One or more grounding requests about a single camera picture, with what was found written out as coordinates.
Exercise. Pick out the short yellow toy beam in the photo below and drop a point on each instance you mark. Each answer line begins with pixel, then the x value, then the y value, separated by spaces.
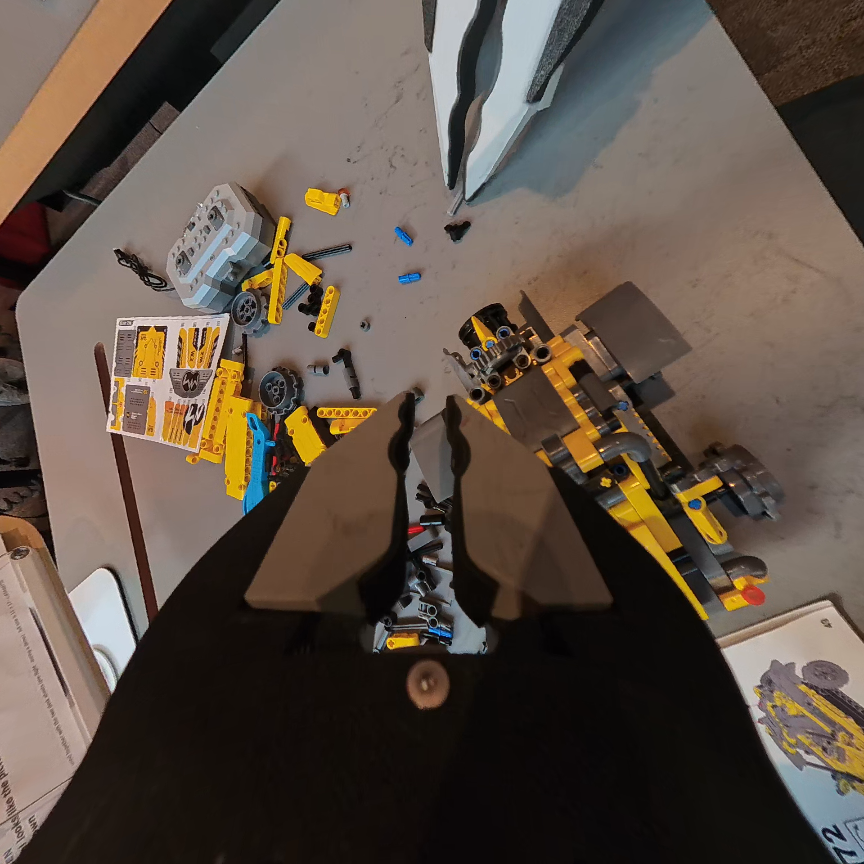
pixel 326 308

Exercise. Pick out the toy brick instruction booklet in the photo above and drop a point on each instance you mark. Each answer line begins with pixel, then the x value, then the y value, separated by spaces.
pixel 810 716

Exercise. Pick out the grey toy battery hub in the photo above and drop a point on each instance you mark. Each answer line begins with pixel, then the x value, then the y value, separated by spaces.
pixel 216 243

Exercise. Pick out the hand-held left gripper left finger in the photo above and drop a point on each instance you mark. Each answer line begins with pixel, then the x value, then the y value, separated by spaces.
pixel 331 527

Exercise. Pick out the small yellow toy panel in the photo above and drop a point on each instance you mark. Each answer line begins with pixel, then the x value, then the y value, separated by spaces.
pixel 324 201

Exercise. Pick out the grey desk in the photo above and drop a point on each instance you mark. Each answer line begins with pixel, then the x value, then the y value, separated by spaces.
pixel 702 243

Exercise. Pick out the yellow striped leaflet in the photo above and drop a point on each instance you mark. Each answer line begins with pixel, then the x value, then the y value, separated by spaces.
pixel 169 378

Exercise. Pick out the clipboard with instruction sheet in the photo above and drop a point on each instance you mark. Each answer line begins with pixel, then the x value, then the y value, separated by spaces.
pixel 41 689

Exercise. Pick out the pile of loose toy bricks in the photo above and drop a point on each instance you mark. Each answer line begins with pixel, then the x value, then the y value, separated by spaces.
pixel 338 419

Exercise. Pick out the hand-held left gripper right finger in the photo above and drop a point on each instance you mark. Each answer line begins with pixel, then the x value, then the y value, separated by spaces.
pixel 527 533

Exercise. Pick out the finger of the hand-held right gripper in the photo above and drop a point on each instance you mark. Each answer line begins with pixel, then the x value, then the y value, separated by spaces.
pixel 456 81
pixel 533 68

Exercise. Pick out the grey toy wheel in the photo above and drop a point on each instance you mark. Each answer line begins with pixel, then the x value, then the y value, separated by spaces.
pixel 249 309

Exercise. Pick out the long thin yellow toy beam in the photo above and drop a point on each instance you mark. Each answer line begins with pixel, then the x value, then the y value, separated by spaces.
pixel 277 270

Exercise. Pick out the blue curved toy panel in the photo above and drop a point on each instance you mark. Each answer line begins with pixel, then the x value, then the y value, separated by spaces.
pixel 255 466

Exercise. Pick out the small black toy pin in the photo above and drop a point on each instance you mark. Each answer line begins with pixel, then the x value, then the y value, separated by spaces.
pixel 458 228

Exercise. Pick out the yellow toy brick vehicle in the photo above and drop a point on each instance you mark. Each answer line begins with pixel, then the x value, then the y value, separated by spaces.
pixel 608 432

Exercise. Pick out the wooden background table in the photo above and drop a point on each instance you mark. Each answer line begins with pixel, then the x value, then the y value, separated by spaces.
pixel 68 95

